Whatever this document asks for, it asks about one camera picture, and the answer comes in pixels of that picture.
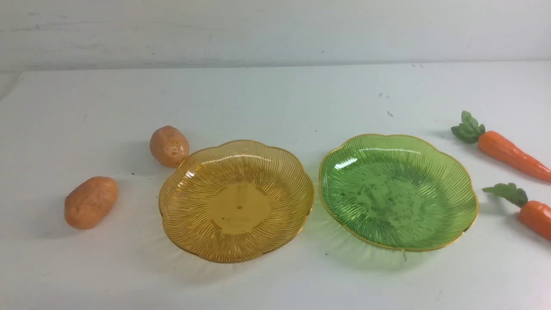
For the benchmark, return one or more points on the oblong toy potato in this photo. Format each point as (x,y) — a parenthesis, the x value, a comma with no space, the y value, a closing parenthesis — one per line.
(88,204)

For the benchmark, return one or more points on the round toy potato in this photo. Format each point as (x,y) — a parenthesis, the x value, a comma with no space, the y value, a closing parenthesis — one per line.
(169,146)

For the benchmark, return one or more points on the yellow ribbed plastic plate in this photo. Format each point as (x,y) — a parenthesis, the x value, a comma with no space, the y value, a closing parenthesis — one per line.
(236,202)

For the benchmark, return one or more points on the toy carrot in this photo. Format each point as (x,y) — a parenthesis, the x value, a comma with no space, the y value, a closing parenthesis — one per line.
(535,215)
(470,131)

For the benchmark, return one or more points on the green ribbed plastic plate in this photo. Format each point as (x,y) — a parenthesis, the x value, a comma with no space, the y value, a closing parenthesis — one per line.
(397,192)

